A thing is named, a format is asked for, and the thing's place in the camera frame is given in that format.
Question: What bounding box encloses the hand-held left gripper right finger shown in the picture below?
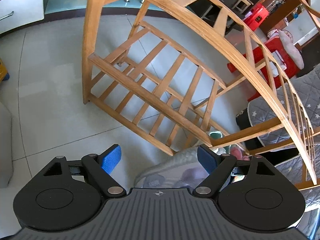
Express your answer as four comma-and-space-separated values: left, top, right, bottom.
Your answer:
194, 145, 275, 197

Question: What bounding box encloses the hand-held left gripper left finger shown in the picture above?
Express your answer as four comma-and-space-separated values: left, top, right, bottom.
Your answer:
44, 144, 125, 197

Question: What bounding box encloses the white teal-lined strap sneaker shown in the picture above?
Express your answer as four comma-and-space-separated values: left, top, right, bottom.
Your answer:
209, 129, 223, 144

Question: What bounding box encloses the pink plush duck slipper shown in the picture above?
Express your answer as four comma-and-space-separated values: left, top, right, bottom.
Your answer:
230, 146, 250, 161

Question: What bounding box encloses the grey mesh dial sneaker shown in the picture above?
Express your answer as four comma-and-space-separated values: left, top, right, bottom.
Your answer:
134, 146, 225, 189

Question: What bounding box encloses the wooden shoe rack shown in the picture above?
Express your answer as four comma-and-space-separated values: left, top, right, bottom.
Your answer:
82, 0, 320, 189

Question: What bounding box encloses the black table base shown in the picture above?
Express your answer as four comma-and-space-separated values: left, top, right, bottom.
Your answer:
236, 110, 300, 165

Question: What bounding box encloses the grey quilted star blanket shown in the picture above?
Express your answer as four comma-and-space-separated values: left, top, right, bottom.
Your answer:
247, 64, 320, 240

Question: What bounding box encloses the red plastic stool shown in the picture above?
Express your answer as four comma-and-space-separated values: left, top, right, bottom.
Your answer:
244, 4, 270, 32
227, 36, 299, 100

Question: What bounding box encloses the blue and yellow box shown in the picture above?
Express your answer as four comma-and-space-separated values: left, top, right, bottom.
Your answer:
0, 57, 10, 82

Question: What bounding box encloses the pale pink plush toy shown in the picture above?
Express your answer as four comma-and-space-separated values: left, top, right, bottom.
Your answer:
266, 29, 304, 69

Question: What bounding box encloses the brown wooden shelf unit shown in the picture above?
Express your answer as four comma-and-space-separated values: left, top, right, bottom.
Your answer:
260, 0, 320, 50

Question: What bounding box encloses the black tv stand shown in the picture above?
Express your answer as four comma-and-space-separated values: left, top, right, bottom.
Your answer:
0, 0, 175, 37

